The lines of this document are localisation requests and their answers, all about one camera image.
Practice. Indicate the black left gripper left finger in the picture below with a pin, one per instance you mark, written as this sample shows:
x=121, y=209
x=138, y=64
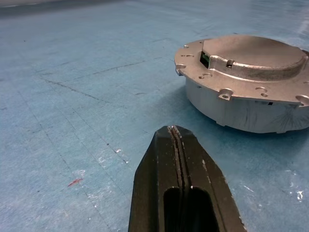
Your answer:
x=157, y=174

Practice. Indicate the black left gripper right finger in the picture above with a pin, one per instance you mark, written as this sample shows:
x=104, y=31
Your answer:
x=205, y=188

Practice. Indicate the silver motor housing with copper windings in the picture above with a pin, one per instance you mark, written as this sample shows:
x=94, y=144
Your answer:
x=217, y=110

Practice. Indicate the silver motor cover with circuit board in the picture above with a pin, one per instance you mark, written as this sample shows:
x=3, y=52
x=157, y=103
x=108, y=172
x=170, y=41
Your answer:
x=253, y=72

